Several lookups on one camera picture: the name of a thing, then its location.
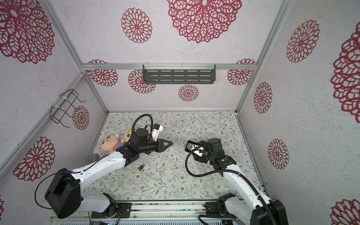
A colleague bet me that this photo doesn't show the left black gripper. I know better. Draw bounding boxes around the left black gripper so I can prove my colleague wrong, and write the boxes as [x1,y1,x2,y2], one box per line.
[139,138,173,154]

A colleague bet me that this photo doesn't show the green wired earphones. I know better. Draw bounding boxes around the green wired earphones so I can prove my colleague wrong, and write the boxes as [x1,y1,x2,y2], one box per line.
[119,155,173,190]

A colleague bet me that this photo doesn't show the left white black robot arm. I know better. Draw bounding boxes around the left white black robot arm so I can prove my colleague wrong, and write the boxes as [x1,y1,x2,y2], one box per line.
[45,128,173,219]

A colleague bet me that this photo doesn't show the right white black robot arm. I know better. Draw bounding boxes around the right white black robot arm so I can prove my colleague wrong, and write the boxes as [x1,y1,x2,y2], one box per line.
[185,138,289,225]

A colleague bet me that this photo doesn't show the yellow head pink plush doll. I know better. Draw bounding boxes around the yellow head pink plush doll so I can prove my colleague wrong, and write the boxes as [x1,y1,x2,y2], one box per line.
[124,129,132,142]

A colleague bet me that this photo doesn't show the beige striped plush doll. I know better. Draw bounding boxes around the beige striped plush doll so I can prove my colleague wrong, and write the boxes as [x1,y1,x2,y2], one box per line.
[101,134,126,154]

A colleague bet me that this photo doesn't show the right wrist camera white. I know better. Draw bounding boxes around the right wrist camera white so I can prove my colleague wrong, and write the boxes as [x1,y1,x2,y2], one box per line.
[193,147,204,157]

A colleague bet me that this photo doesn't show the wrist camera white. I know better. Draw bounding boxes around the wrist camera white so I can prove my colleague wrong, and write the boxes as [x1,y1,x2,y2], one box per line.
[193,147,204,157]
[152,123,164,142]

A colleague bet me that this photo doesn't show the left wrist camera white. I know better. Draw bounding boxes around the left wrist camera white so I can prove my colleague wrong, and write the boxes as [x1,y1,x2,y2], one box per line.
[152,123,164,142]

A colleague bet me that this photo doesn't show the right black corrugated cable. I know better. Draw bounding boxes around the right black corrugated cable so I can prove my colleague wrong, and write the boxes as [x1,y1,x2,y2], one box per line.
[185,148,275,225]

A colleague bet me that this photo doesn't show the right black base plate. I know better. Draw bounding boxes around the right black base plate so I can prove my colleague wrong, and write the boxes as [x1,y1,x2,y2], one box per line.
[203,202,228,216]

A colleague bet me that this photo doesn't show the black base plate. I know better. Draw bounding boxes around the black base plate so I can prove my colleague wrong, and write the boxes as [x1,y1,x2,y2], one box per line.
[203,202,228,216]
[90,202,132,219]

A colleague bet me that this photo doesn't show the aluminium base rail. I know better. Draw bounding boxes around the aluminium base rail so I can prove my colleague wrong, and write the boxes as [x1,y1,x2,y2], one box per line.
[48,200,217,225]

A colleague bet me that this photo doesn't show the dark grey wall shelf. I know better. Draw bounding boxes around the dark grey wall shelf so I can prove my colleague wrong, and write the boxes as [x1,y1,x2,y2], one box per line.
[142,64,216,84]

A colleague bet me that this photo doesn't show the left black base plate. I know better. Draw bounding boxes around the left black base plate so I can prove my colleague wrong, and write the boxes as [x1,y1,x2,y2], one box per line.
[90,202,132,219]

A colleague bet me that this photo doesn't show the black wire wall rack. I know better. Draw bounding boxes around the black wire wall rack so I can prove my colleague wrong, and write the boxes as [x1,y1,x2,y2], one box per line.
[49,89,86,128]

